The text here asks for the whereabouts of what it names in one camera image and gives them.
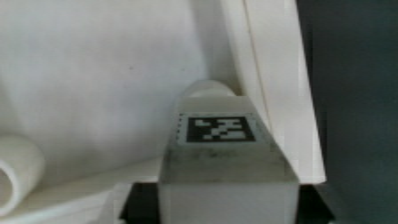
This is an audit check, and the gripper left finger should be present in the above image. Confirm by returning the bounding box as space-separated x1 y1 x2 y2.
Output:
119 182 160 224

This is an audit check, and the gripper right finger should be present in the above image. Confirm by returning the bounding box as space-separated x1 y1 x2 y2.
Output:
297 184 350 224

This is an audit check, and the white table leg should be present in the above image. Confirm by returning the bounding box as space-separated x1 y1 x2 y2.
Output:
158 80 298 224

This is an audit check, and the white square table top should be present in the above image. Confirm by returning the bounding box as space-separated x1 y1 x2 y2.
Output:
0 0 325 224

